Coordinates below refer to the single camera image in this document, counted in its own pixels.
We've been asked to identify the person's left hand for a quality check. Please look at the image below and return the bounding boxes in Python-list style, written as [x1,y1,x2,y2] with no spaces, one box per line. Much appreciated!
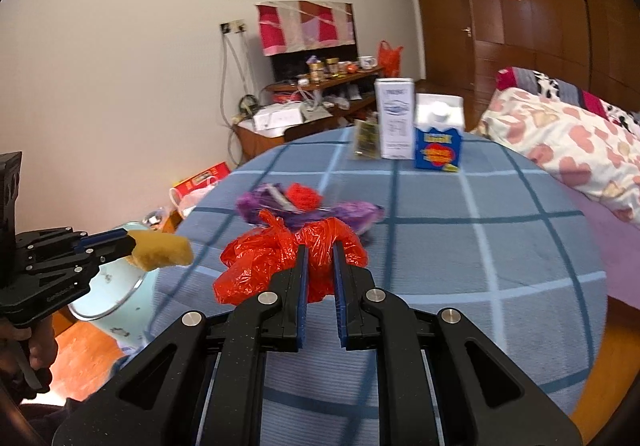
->
[0,317,59,397]

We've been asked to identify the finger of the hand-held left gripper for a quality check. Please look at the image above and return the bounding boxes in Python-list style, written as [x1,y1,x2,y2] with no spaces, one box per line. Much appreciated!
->
[15,227,132,257]
[30,238,138,295]

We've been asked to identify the red foam fruit net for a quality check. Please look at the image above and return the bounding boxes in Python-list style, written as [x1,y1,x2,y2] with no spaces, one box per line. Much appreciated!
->
[284,182,322,213]

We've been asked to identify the red cardboard box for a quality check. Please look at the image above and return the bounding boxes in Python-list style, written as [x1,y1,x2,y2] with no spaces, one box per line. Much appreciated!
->
[172,162,232,195]

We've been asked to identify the blue plaid tablecloth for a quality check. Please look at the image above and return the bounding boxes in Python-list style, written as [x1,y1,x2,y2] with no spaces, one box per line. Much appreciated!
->
[145,126,609,446]

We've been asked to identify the red plastic bag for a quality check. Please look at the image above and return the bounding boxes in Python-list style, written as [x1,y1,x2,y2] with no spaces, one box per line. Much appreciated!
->
[214,208,369,305]

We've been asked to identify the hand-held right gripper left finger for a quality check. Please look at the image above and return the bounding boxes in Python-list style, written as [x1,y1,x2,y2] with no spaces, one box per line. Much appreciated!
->
[52,245,310,446]

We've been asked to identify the purple foil wrapper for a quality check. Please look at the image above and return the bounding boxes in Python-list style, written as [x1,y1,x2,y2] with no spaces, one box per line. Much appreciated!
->
[236,183,387,233]

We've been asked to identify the pale green enamel bin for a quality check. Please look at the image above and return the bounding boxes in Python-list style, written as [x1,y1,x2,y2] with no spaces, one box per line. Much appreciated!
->
[67,223,167,353]

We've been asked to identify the white plastic bag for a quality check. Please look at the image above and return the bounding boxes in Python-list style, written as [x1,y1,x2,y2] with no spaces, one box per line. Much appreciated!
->
[169,178,217,218]

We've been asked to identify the tall white carton box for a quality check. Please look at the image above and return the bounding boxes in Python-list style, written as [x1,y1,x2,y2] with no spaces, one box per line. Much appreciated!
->
[375,77,416,161]

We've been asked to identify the red patchwork cloth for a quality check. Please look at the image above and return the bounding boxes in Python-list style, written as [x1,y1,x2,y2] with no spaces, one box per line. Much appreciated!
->
[256,1,357,58]

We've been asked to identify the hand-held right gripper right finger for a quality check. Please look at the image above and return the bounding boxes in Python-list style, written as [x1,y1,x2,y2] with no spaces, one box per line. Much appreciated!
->
[332,242,583,446]

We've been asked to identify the cow print blanket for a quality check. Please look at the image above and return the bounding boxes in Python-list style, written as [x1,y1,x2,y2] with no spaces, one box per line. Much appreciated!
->
[495,67,640,135]

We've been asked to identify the purple bed sheet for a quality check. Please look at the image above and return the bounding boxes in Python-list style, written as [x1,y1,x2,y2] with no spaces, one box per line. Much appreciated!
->
[569,185,640,318]

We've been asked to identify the wooden television cabinet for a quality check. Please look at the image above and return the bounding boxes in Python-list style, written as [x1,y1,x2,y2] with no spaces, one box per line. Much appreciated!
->
[232,66,387,168]

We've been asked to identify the wooden wardrobe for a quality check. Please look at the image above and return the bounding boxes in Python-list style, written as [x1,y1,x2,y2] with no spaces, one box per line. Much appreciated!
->
[459,0,640,98]

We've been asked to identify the clear packet with dark contents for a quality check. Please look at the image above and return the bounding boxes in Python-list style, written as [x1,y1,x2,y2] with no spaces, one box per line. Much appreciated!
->
[353,118,382,162]

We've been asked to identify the flat white box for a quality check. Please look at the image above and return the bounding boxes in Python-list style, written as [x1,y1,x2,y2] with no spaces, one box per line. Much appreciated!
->
[252,107,304,131]

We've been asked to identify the blue tissue box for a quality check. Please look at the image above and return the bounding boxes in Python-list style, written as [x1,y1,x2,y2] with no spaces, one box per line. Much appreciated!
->
[413,93,465,173]

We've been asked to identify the yellow sponge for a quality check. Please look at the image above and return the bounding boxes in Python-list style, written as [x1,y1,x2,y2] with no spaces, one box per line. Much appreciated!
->
[127,231,194,273]

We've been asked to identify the wooden door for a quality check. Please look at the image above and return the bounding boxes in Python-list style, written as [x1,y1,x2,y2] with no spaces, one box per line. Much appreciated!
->
[410,0,477,83]

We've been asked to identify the gold cans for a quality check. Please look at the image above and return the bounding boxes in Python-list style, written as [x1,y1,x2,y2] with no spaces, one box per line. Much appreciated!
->
[306,57,342,86]

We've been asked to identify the grey wall cable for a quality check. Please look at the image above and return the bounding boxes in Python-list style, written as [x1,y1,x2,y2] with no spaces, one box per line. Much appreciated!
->
[219,31,252,128]

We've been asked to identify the orange plastic bag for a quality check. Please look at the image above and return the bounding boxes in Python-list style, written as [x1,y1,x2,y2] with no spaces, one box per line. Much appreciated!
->
[377,40,404,79]

